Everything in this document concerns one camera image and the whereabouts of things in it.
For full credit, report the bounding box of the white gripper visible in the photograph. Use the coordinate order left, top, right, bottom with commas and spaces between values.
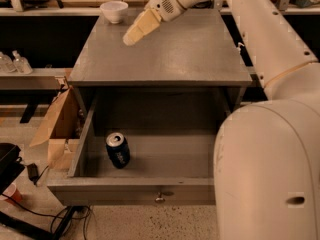
123, 0, 186, 46

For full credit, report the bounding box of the blue pepsi can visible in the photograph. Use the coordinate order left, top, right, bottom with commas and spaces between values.
106, 132, 130, 169

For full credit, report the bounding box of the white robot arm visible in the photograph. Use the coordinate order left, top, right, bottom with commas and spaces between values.
123, 0, 320, 240

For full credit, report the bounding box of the open grey top drawer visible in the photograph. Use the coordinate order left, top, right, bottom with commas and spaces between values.
48, 89, 229, 206

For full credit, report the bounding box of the metal drawer knob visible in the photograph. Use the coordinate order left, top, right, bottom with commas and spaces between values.
155, 192, 165, 204

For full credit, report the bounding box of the white ceramic bowl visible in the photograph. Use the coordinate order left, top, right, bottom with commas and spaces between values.
100, 1, 128, 24

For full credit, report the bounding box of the grey wooden cabinet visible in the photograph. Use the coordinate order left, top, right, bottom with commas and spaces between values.
68, 8, 252, 111

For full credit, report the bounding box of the small white pump bottle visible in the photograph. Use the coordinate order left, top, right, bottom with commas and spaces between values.
237, 42, 245, 54

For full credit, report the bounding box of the clear sanitizer bottle right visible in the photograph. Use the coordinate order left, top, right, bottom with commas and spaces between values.
12, 50, 33, 74

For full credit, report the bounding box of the clear sanitizer bottle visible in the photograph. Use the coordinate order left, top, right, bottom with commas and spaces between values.
0, 52, 16, 73
12, 50, 33, 74

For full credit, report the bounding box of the brown cardboard box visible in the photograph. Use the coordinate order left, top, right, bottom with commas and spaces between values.
30, 88, 79, 170

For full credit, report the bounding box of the clear sanitizer bottle left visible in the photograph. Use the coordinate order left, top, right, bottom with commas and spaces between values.
0, 52, 16, 73

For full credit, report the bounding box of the black power adapter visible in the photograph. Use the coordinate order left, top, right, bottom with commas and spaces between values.
27, 163, 39, 181

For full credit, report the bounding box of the black bin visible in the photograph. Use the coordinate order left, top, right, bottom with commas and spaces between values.
0, 143, 24, 194

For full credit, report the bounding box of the red plastic cup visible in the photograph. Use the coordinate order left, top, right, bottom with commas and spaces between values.
0, 183, 22, 204

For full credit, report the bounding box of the black floor cable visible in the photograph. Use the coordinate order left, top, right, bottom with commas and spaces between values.
1, 192, 94, 240

